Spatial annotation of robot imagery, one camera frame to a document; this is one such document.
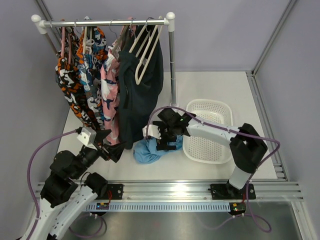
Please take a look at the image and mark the white perforated plastic basket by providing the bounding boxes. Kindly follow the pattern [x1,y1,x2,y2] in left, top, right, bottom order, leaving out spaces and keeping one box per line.
[182,99,233,165]

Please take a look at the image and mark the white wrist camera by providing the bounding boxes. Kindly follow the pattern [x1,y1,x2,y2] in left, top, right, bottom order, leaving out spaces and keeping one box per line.
[77,127,97,150]
[142,124,161,140]

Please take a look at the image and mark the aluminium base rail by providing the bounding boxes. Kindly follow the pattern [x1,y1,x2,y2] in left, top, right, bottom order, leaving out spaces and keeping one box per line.
[31,180,305,203]

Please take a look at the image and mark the black orange camouflage shorts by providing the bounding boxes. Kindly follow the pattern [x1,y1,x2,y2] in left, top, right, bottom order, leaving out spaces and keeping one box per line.
[55,27,97,129]

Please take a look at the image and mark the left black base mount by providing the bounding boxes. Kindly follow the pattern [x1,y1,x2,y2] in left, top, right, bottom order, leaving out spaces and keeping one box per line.
[98,183,124,200]

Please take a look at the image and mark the white metal clothes rack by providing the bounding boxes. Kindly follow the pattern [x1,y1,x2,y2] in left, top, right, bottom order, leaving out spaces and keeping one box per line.
[31,12,178,107]

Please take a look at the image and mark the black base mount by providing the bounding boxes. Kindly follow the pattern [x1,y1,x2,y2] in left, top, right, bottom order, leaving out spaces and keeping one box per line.
[98,183,124,200]
[208,183,234,200]

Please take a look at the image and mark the slotted white cable duct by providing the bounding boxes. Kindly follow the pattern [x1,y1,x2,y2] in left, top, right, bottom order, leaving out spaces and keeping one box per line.
[83,202,231,213]

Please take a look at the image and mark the white plastic hanger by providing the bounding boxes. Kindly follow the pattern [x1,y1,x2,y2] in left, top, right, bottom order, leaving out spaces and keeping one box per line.
[75,26,95,56]

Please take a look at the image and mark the pink patterned shorts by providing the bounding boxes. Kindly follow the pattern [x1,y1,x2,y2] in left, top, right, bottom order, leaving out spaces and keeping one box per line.
[100,45,120,146]

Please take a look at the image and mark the cream hanger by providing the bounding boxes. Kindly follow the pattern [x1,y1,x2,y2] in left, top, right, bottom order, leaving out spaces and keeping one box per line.
[128,19,149,53]
[134,25,163,85]

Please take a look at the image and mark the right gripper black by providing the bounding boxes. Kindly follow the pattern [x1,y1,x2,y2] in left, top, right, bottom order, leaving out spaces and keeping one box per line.
[153,121,178,151]

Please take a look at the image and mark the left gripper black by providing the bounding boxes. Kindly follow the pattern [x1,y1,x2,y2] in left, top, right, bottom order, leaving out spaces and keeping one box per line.
[71,129,128,180]

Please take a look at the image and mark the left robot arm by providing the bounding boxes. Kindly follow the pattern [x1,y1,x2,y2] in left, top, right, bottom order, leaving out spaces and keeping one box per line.
[22,127,126,240]

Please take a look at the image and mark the blue orange camouflage shorts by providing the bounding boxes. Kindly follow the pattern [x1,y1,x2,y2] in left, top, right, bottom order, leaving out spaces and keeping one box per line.
[76,26,107,130]

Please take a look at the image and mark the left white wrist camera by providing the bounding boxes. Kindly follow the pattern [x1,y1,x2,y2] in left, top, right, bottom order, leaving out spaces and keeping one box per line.
[77,127,97,150]

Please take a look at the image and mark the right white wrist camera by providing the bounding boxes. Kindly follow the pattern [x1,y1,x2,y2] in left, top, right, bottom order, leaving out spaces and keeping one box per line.
[142,124,161,140]

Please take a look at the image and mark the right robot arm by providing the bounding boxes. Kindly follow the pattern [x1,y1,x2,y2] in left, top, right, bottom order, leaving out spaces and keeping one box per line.
[143,106,268,200]

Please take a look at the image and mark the grey hanger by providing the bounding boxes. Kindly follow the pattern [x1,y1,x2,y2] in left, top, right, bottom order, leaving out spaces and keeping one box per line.
[108,25,132,62]

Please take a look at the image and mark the dark navy shorts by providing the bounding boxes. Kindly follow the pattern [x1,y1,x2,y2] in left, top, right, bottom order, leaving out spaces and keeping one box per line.
[118,31,164,150]

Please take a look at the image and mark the pink hanger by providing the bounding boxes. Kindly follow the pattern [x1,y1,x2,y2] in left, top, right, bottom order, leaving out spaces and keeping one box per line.
[60,27,72,65]

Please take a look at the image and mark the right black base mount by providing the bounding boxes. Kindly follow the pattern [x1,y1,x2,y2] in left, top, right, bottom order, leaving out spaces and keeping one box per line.
[208,183,234,200]

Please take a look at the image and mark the light blue shorts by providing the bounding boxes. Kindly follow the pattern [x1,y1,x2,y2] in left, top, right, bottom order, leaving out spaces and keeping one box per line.
[133,135,183,164]

